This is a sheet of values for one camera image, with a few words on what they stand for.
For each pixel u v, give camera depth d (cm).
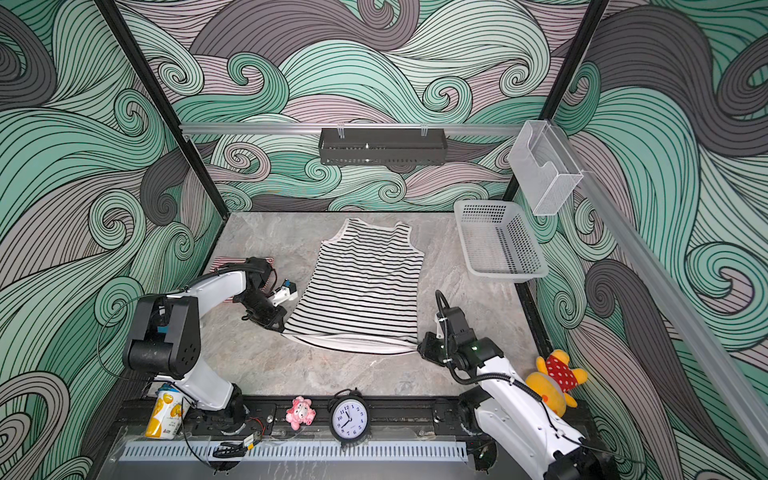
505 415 57
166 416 69
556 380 74
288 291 84
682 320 50
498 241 111
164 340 46
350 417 71
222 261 104
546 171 78
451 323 64
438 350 71
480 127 96
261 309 77
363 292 98
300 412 71
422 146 96
